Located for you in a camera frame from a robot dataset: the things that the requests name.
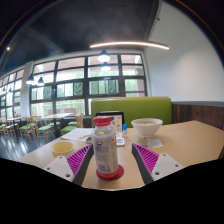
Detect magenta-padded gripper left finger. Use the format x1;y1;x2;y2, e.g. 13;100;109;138
43;143;95;187

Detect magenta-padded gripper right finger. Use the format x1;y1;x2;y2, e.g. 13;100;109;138
131;142;185;186

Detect yellow cup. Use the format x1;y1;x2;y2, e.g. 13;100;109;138
50;140;75;158

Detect white paper napkin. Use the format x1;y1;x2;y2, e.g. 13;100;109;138
146;138;164;149

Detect white paper sheets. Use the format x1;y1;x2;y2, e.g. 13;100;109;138
60;127;95;142

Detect white bowl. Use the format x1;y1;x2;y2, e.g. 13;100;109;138
130;117;164;139

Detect flat round red coaster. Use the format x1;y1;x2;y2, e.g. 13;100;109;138
95;164;125;181

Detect red-capped drink bottle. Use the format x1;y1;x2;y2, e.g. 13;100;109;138
90;115;119;175

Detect wooden chairs with green seats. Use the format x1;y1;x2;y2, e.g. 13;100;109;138
0;113;85;145

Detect wooden dining table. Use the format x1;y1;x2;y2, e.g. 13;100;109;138
39;112;74;122

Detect open laptop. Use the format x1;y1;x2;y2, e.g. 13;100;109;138
95;111;125;139

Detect green upholstered bench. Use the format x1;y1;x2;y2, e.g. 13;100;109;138
90;96;173;128

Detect hanging pendant lamps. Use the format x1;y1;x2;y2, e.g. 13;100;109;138
25;49;113;87

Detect long curved ceiling light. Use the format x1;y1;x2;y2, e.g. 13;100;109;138
89;40;170;51

